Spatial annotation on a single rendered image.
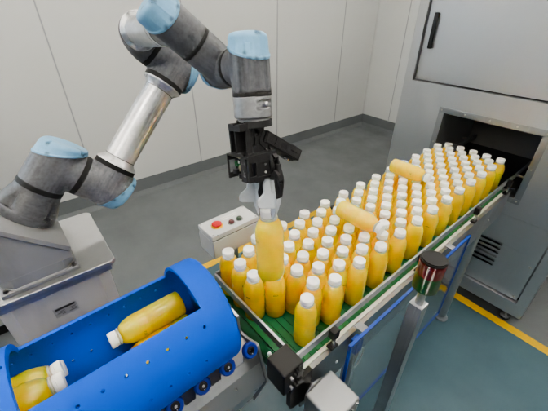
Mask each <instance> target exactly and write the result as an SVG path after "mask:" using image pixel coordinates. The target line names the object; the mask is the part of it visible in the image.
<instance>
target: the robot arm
mask: <svg viewBox="0 0 548 411"><path fill-rule="evenodd" d="M118 32H119V35H120V38H121V40H122V42H123V44H124V46H125V47H126V49H127V50H128V51H129V52H130V53H131V54H132V55H133V56H134V57H135V58H136V59H137V60H138V61H139V62H140V63H141V64H143V65H144V66H146V67H147V69H146V71H145V72H144V76H145V80H146V82H145V84H144V86H143V88H142V90H141V91H140V93H139V94H138V96H137V98H136V100H135V102H134V103H133V104H132V106H131V108H130V110H129V112H128V113H127V114H126V117H125V119H124V120H123V122H122V124H121V125H120V127H119V129H118V130H117V133H116V134H115V135H114V137H113V139H112V141H111V143H110V145H109V146H108V148H107V149H106V151H104V152H99V153H97V155H96V156H95V159H93V158H91V157H88V155H89V154H88V153H89V152H88V151H87V150H86V149H85V148H83V147H81V146H78V145H77V144H75V143H72V142H69V141H68V140H65V139H61V138H57V137H54V136H48V135H46V136H43V137H41V138H39V139H38V141H37V142H36V143H35V145H34V146H33V147H32V148H31V149H30V150H31V151H30V153H29V155H28V156H27V158H26V159H25V161H24V163H23V165H22V166H21V168H20V170H19V172H18V173H17V175H16V176H15V178H14V179H13V181H12V182H10V183H9V184H8V185H7V186H6V187H5V188H4V189H2V190H1V191H0V216H2V217H3V218H5V219H8V220H10V221H12V222H14V223H18V224H20V225H24V226H26V227H31V228H41V229H46V228H52V227H53V226H54V224H55V222H56V220H57V218H58V213H59V208H60V200H61V198H62V196H63V195H64V194H65V192H69V193H72V194H73V195H75V196H78V197H81V198H84V199H86V200H88V201H92V202H94V203H96V204H97V205H99V206H105V207H108V208H110V209H116V208H117V207H119V206H121V205H123V204H124V203H125V202H126V201H127V200H128V198H129V197H130V195H131V194H132V192H133V191H134V190H135V186H136V179H135V178H134V175H135V168H134V164H135V163H136V161H137V159H138V157H139V155H140V153H141V152H142V151H143V149H144V146H145V145H146V143H147V142H148V140H149V138H150V136H151V135H152V133H153V131H154V130H155V128H156V126H157V124H158V122H159V121H160V119H161V117H162V115H163V113H164V112H165V110H166V109H167V107H168V105H169V103H170V102H171V100H172V99H173V98H177V97H180V95H181V94H187V93H188V92H189V91H190V90H191V89H192V87H194V85H195V83H196V81H197V78H198V76H199V74H200V76H201V80H202V81H203V82H204V83H205V84H206V85H207V86H209V87H212V88H216V89H220V90H225V89H228V88H232V97H234V98H232V100H233V108H234V117H235V118H236V119H238V120H236V122H235V123H230V124H228V132H229V139H230V148H231V152H228V153H226V154H227V162H228V176H229V178H232V177H235V176H238V178H239V179H242V182H244V183H247V187H246V189H245V190H244V191H243V192H242V193H241V194H240V196H239V200H240V202H253V203H254V206H255V209H256V210H257V213H258V214H260V212H259V210H260V209H271V210H270V211H271V217H272V220H273V219H275V218H276V215H277V213H278V210H279V207H280V204H281V198H282V196H283V189H284V175H283V172H282V169H281V164H280V162H279V156H281V157H282V158H283V159H285V160H287V161H298V160H299V158H300V155H301V152H302V150H301V149H299V148H298V147H296V146H295V145H293V144H290V143H289V142H287V141H285V140H283V139H282V138H280V137H279V136H277V135H275V134H273V133H272V132H271V131H269V130H264V127H268V126H272V118H271V116H272V88H271V72H270V57H271V55H270V52H269V48H268V39H267V35H266V34H265V32H263V31H260V30H241V31H236V32H232V33H230V34H228V45H227V46H226V45H225V44H223V43H222V42H221V41H220V40H219V39H218V38H217V37H216V36H215V35H214V34H213V33H212V32H211V31H209V30H208V28H207V27H205V26H204V25H203V23H202V22H200V21H199V20H198V19H197V18H196V17H195V16H194V15H193V14H192V13H191V12H190V11H189V10H188V9H187V8H185V7H184V6H183V5H182V4H181V3H180V2H179V0H143V1H142V3H141V5H140V6H139V9H138V10H131V11H128V12H126V13H125V14H124V15H122V17H121V19H120V20H119V23H118ZM278 155H279V156H278ZM232 159H235V167H236V169H233V172H231V171H230V163H229V160H232ZM265 178H270V179H265ZM264 179H265V180H264Z"/></svg>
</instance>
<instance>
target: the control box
mask: <svg viewBox="0 0 548 411"><path fill-rule="evenodd" d="M233 213H234V214H233ZM231 215H232V216H231ZM238 215H240V216H242V219H241V220H237V219H236V217H237V216H238ZM228 216H229V217H228ZM224 217H227V218H224ZM229 219H234V223H229V222H228V220H229ZM258 220H259V217H258V216H257V215H256V214H254V213H252V212H251V211H250V210H248V209H246V208H245V207H244V206H241V207H239V208H236V209H234V210H231V211H229V212H227V213H225V214H222V215H220V216H218V217H216V218H213V219H211V220H208V221H206V222H204V223H201V224H199V225H198V228H199V233H200V238H201V246H202V247H203V248H204V249H205V250H206V251H207V252H208V253H209V254H210V255H211V256H212V257H213V258H214V259H217V258H219V257H221V256H223V253H222V251H223V249H224V248H227V247H231V248H233V249H236V248H238V247H240V246H242V245H244V244H246V243H248V242H250V241H251V236H252V235H253V234H254V233H255V227H256V224H257V222H258ZM214 221H221V222H222V225H221V226H219V227H217V228H216V227H213V226H212V223H213V222H214Z"/></svg>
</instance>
